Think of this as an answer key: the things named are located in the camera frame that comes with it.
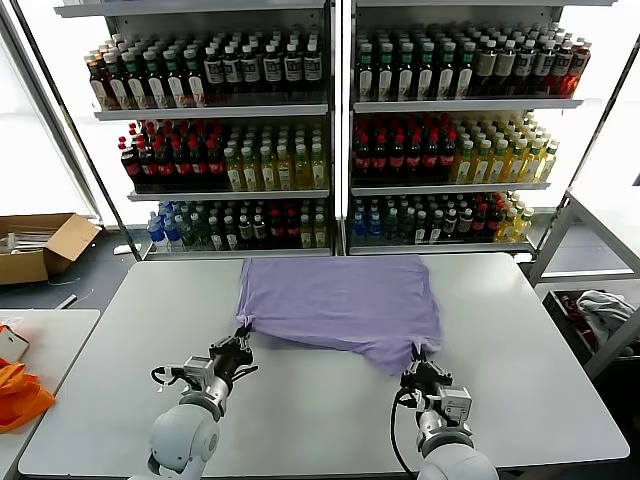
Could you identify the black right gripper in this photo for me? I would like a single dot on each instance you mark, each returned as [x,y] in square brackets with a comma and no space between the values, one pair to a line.
[424,386]

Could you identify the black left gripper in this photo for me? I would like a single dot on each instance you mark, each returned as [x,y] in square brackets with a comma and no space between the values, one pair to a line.
[230,364]

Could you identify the purple printed t-shirt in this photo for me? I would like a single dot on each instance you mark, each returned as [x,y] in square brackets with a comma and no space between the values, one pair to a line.
[340,300]

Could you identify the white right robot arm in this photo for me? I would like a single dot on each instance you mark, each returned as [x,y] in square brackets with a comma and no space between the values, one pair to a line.
[450,460]

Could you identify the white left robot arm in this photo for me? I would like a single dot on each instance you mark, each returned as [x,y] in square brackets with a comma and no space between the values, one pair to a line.
[180,435]

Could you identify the dark bottle white cap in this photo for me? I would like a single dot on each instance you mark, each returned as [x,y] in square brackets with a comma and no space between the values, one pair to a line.
[250,71]
[293,70]
[312,69]
[245,232]
[215,72]
[436,230]
[450,225]
[231,240]
[217,240]
[422,230]
[259,232]
[525,65]
[233,71]
[273,70]
[465,225]
[545,64]

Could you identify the green tinted water bottle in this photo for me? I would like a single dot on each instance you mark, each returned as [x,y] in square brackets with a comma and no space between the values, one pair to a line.
[189,235]
[407,230]
[202,235]
[392,230]

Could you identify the cola bottle red cap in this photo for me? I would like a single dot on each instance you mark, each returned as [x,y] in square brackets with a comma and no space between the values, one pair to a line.
[480,225]
[182,170]
[448,162]
[277,232]
[292,232]
[148,170]
[397,162]
[379,162]
[362,162]
[495,225]
[432,162]
[165,170]
[216,170]
[414,162]
[132,170]
[199,170]

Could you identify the blue water bottle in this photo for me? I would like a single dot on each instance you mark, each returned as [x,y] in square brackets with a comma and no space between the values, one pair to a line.
[157,235]
[360,230]
[376,230]
[173,235]

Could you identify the yellow tea bottle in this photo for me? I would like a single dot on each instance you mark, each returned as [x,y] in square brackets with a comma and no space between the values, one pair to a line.
[268,175]
[302,174]
[307,237]
[508,230]
[234,175]
[550,164]
[465,167]
[319,172]
[482,167]
[517,166]
[285,174]
[534,165]
[500,167]
[251,175]
[524,227]
[320,235]

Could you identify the black storage crate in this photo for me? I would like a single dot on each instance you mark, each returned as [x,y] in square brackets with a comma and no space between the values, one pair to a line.
[555,306]

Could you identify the small white floor object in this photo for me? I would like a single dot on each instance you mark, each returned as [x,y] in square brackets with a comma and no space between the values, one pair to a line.
[121,249]

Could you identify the red cloth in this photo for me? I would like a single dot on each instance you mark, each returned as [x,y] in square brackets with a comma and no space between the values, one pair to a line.
[582,327]

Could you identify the short metal bar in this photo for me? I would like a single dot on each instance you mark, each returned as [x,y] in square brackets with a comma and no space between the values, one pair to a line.
[67,301]

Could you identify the crumpled grey cloth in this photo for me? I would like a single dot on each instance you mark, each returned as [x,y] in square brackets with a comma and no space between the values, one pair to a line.
[605,305]

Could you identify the open brown cardboard box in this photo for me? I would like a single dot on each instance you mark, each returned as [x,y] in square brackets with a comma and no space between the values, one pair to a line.
[70,240]

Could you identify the orange cloth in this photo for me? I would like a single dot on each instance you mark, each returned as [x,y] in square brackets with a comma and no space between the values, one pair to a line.
[20,395]

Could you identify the small white box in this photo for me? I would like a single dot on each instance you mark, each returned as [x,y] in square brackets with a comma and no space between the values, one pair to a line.
[12,345]

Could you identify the grey metal bottle shelf unit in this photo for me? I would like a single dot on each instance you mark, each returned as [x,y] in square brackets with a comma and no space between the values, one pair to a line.
[215,112]
[465,106]

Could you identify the white packing strips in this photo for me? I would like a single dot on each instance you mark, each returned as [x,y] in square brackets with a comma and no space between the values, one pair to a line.
[25,239]

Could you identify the dark bottle green cap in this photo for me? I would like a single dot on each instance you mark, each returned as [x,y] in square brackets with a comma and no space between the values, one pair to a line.
[445,80]
[137,90]
[386,80]
[156,90]
[406,80]
[196,89]
[366,80]
[426,80]
[465,80]
[119,90]
[176,90]

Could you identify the red tea bottle white label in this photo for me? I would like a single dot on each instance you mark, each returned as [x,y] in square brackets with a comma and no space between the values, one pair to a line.
[100,90]

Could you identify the dark bottle beige label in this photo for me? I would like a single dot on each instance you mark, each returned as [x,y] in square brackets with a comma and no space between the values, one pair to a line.
[486,65]
[506,64]

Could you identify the red drink bottle white cap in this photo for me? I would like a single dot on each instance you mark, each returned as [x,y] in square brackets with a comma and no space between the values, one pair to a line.
[580,62]
[562,64]

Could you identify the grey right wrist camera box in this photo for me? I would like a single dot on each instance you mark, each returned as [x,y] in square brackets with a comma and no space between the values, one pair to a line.
[456,400]

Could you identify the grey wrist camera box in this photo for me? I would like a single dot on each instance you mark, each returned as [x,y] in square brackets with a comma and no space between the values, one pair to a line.
[197,370]
[456,400]

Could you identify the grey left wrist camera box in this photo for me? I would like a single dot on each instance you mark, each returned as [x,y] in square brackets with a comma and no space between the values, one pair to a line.
[197,370]

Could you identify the grey metal rack frame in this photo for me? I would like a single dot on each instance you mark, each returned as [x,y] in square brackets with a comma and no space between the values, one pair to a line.
[552,235]

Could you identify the black slanted frame post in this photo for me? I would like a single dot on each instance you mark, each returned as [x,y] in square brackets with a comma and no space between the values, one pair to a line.
[74,125]

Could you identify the grey slanted frame post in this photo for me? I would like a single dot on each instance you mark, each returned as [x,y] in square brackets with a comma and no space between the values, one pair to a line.
[52,122]

